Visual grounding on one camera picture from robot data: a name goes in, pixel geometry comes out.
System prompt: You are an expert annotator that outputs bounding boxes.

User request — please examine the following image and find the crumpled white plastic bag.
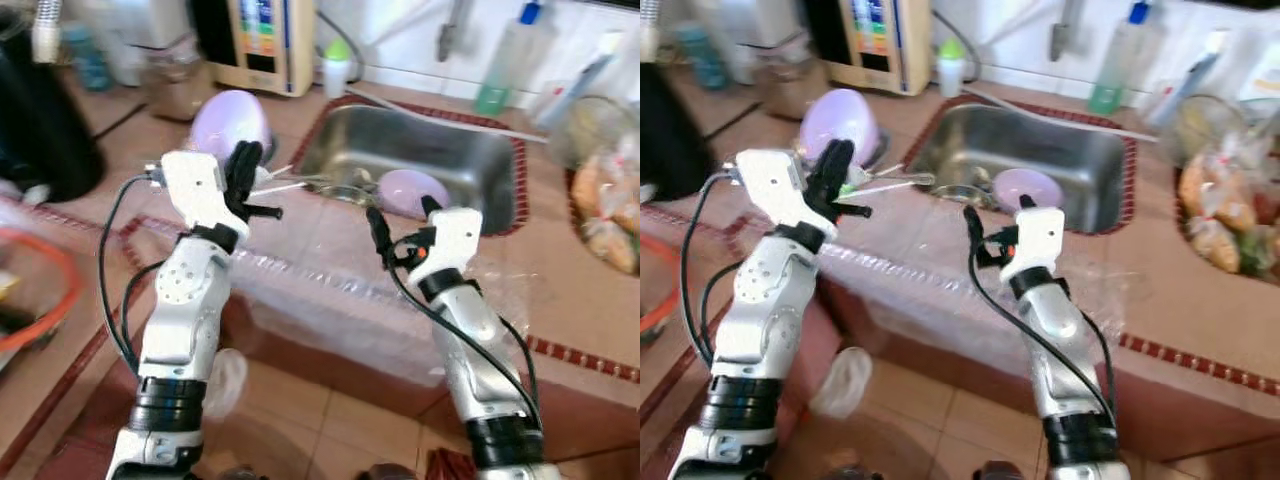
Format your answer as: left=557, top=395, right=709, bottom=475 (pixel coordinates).
left=810, top=347, right=873, bottom=419
left=205, top=348, right=249, bottom=419

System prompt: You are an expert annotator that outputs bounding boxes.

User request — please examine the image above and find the metal spoon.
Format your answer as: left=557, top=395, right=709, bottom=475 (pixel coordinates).
left=252, top=174, right=349, bottom=196
left=850, top=174, right=938, bottom=197

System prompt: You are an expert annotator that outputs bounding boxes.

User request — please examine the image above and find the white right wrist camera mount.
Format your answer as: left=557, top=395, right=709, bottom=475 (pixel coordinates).
left=1000, top=207, right=1063, bottom=281
left=408, top=207, right=486, bottom=286

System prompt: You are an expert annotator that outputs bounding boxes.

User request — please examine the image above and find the metal faucet hose white nozzle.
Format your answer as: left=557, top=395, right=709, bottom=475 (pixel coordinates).
left=30, top=0, right=63, bottom=63
left=640, top=0, right=663, bottom=63

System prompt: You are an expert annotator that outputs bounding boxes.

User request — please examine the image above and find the clear bag of vegetables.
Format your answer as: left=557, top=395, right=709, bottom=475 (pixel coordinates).
left=1175, top=125, right=1280, bottom=281
left=565, top=135, right=641, bottom=276

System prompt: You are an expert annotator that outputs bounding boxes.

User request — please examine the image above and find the cream water ionizer appliance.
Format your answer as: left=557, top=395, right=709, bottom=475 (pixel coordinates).
left=188, top=0, right=319, bottom=98
left=800, top=0, right=933, bottom=98

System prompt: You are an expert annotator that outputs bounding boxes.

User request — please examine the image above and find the black ionizer power cable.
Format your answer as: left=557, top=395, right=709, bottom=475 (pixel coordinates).
left=318, top=10, right=366, bottom=83
left=932, top=10, right=983, bottom=83

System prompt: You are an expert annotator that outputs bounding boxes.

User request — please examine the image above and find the green dish soap bottle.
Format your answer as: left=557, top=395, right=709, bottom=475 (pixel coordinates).
left=1088, top=0, right=1161, bottom=116
left=472, top=0, right=556, bottom=116

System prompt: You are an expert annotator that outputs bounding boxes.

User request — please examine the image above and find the black counter power cable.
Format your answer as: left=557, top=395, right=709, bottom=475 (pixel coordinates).
left=95, top=100, right=151, bottom=141
left=710, top=98, right=766, bottom=139

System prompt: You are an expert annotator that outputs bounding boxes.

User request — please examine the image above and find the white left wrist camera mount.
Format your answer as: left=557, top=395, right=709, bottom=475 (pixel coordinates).
left=733, top=148, right=826, bottom=233
left=158, top=150, right=251, bottom=236

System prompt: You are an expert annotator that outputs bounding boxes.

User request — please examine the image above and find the grey wall tap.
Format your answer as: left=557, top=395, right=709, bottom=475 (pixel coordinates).
left=1048, top=0, right=1086, bottom=63
left=435, top=0, right=476, bottom=63

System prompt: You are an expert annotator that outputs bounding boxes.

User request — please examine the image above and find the clear bubble wrap sheet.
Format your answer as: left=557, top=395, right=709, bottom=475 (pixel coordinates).
left=820, top=200, right=1131, bottom=381
left=225, top=200, right=531, bottom=381

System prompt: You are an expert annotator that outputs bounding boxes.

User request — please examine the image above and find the metal mesh strainer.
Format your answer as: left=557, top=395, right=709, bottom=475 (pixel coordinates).
left=1160, top=95, right=1251, bottom=166
left=548, top=95, right=641, bottom=171

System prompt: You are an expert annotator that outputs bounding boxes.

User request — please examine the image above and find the purple plastic bowl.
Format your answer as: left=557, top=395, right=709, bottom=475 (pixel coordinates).
left=800, top=88, right=881, bottom=166
left=188, top=90, right=273, bottom=166
left=992, top=168, right=1065, bottom=213
left=378, top=168, right=453, bottom=221

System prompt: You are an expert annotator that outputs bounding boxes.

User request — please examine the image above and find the black electric kettle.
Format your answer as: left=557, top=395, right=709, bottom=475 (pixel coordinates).
left=640, top=88, right=713, bottom=201
left=0, top=30, right=106, bottom=201

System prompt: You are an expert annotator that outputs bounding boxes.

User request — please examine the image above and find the stainless steel sink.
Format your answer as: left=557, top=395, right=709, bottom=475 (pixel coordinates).
left=295, top=103, right=521, bottom=233
left=905, top=103, right=1131, bottom=233

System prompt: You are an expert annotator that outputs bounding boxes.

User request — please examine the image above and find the white and grey package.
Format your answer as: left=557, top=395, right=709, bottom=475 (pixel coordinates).
left=1150, top=30, right=1231, bottom=126
left=535, top=30, right=626, bottom=131

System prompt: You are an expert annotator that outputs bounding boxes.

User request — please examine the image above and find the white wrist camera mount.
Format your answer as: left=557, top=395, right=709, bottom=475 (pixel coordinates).
left=733, top=148, right=826, bottom=233
left=158, top=150, right=251, bottom=236
left=1000, top=207, right=1063, bottom=281
left=408, top=207, right=486, bottom=286

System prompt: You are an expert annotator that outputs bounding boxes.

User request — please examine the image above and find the white bottle green cap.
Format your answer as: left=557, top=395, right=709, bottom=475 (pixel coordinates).
left=936, top=38, right=969, bottom=99
left=322, top=38, right=353, bottom=99

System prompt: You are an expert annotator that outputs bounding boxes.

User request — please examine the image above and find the teal plastic bottle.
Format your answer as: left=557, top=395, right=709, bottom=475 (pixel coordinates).
left=678, top=22, right=729, bottom=93
left=62, top=25, right=111, bottom=93

